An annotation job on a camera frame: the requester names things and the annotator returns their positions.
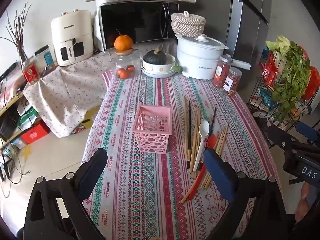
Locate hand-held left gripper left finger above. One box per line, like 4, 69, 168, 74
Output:
23, 148, 108, 240

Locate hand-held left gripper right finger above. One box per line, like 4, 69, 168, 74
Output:
204, 148, 287, 240

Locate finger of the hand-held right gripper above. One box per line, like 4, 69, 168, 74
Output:
267, 124, 304, 158
296, 121, 320, 143

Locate red plastic spoon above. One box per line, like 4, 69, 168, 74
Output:
187, 134, 219, 201

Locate long pale wooden chopstick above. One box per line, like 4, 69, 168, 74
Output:
201, 129, 226, 188

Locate white plastic spoon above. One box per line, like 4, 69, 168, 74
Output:
192, 120, 210, 173

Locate pink plastic basket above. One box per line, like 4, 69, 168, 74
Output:
132, 105, 173, 154

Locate person's right forearm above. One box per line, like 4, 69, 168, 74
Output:
292, 185, 320, 240

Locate person's right hand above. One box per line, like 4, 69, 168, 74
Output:
295, 182, 312, 223

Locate red snack packet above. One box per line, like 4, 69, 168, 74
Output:
261, 52, 280, 86
301, 66, 320, 101

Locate striped patterned tablecloth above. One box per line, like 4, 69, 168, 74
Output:
82, 70, 282, 240

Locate green leafy herbs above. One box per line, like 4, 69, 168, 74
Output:
271, 44, 311, 122

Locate black chopstick gold end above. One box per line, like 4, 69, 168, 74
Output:
188, 101, 192, 168

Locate red cardboard box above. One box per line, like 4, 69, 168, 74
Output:
20, 124, 51, 145

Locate floral cabinet cover cloth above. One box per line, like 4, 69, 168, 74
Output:
24, 41, 177, 138

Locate plastic jar dried rings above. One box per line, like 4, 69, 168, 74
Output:
223, 67, 243, 96

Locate green cardboard box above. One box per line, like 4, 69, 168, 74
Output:
17, 107, 38, 130

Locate white cylinder object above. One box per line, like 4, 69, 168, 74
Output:
232, 59, 251, 71

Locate plastic jar red contents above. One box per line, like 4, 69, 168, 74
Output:
213, 54, 233, 89

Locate napa cabbage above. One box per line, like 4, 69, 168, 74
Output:
266, 35, 292, 56

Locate wooden shelf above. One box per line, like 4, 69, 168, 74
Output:
0, 89, 33, 160

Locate glass jar with tangerines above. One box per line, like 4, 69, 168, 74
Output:
114, 48, 140, 80

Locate white electric cooking pot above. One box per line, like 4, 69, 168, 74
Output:
175, 33, 234, 80

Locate white floral casserole dish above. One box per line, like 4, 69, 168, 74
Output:
141, 54, 184, 78

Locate clear jar red label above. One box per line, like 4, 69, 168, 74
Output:
22, 56, 41, 85

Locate clear jar blue label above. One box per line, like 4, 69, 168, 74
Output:
42, 51, 57, 69

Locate dark green kabocha squash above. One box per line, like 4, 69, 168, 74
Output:
143, 48, 167, 65

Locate large orange tangerine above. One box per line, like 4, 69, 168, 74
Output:
114, 29, 133, 51

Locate grey refrigerator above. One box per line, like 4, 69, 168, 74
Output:
224, 0, 272, 64

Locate cream air fryer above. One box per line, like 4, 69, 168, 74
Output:
51, 9, 94, 67

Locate woven lidded basket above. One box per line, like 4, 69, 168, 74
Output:
171, 11, 206, 38

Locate white microwave oven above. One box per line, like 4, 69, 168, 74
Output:
94, 0, 179, 53

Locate dry twigs bunch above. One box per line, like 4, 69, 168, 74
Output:
0, 0, 32, 63

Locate black wire rack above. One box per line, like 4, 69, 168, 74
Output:
246, 55, 320, 137

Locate black cable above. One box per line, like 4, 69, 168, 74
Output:
0, 80, 32, 198

